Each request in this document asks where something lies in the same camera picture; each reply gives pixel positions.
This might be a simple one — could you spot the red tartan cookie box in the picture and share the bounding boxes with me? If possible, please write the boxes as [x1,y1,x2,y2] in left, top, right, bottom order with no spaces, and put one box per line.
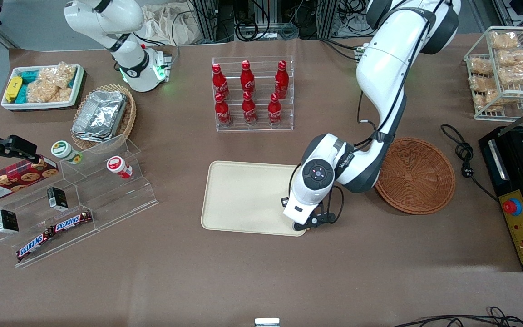
[0,155,59,205]

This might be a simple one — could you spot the round brown wicker basket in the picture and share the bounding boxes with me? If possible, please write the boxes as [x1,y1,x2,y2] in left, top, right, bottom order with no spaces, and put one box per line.
[375,138,456,215]

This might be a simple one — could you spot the small black box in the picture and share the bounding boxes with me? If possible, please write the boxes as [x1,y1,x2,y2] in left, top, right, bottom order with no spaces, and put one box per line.
[46,186,69,211]
[0,209,20,235]

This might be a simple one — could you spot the clear bag of rice crackers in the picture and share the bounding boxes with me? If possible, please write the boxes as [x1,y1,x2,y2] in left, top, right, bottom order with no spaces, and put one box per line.
[26,62,77,104]

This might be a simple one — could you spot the red cola bottle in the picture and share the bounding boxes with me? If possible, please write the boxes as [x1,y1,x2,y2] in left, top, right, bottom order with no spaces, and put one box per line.
[242,91,258,126]
[268,93,283,125]
[211,63,230,100]
[240,59,256,94]
[214,93,232,127]
[274,60,290,99]

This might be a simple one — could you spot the Snickers bar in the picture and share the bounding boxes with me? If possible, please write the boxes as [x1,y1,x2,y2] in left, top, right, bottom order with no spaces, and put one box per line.
[16,229,56,263]
[51,209,94,233]

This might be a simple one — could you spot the green lid yoghurt cup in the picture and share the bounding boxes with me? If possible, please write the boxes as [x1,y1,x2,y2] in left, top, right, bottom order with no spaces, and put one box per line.
[51,140,83,164]

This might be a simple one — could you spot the clear acrylic stepped stand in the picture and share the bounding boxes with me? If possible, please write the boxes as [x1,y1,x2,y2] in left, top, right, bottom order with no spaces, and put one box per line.
[0,134,159,269]

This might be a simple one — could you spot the oval light wicker basket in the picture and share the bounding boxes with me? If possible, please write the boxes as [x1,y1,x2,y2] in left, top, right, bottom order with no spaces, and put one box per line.
[70,84,138,151]

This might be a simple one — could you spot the black cables on table edge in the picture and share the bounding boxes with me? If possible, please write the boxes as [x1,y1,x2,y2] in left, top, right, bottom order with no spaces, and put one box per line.
[392,306,523,327]

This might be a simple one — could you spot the white wire rack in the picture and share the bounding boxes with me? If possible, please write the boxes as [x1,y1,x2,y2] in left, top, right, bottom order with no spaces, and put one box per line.
[464,26,523,122]

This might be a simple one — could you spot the black cable behind arm base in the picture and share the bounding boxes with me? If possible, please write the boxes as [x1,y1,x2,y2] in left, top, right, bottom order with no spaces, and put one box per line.
[318,37,365,62]

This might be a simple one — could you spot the yellow snack pack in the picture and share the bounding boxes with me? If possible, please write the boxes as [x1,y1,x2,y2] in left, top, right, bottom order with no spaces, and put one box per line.
[5,75,23,104]

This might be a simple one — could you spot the rice cracker package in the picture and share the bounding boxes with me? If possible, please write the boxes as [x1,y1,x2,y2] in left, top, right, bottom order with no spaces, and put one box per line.
[489,30,520,50]
[499,63,523,85]
[472,89,502,112]
[469,56,494,76]
[497,49,523,67]
[468,74,498,92]

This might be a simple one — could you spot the clear acrylic bottle rack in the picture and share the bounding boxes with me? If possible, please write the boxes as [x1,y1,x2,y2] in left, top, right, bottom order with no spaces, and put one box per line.
[211,55,295,133]

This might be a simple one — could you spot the crumpled white plastic bags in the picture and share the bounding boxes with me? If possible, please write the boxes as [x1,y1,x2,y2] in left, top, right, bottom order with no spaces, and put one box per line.
[141,2,199,46]

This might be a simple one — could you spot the red lid yoghurt cup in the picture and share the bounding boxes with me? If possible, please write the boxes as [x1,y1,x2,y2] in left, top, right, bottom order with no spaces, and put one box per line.
[106,155,133,179]

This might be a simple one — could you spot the cream plastic tray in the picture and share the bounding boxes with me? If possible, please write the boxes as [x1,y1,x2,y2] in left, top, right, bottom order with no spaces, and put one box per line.
[201,160,308,237]

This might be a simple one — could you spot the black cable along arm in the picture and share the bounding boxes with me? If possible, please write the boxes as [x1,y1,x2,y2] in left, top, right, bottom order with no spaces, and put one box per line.
[288,0,454,224]

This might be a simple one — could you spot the stack of foil trays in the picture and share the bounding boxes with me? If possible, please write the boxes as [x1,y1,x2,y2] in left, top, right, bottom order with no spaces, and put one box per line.
[71,90,128,143]

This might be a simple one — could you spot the black power cable with plug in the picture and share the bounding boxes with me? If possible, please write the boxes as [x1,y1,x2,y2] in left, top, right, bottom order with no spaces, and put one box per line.
[440,124,501,203]

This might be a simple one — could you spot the white rectangular snack bin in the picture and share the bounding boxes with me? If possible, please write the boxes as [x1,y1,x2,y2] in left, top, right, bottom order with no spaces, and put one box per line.
[0,64,85,112]

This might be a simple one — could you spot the aluminium frame with cables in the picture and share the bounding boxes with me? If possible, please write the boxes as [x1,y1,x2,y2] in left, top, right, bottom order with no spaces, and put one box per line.
[188,0,369,42]

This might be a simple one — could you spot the black sealing machine yellow panel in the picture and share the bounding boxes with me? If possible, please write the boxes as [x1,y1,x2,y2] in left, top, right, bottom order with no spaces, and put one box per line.
[479,98,523,273]

